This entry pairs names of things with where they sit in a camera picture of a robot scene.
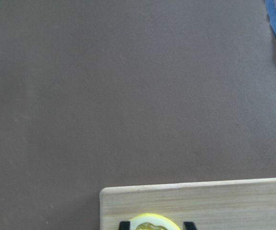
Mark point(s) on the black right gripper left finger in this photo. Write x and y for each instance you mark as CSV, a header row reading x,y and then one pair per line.
x,y
124,225

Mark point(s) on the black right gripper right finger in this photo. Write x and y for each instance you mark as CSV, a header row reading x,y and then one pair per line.
x,y
187,225

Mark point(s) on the yellow lemon slice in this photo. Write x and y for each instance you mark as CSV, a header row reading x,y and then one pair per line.
x,y
152,221

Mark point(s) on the wooden cutting board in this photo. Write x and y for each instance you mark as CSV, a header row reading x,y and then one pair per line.
x,y
216,205

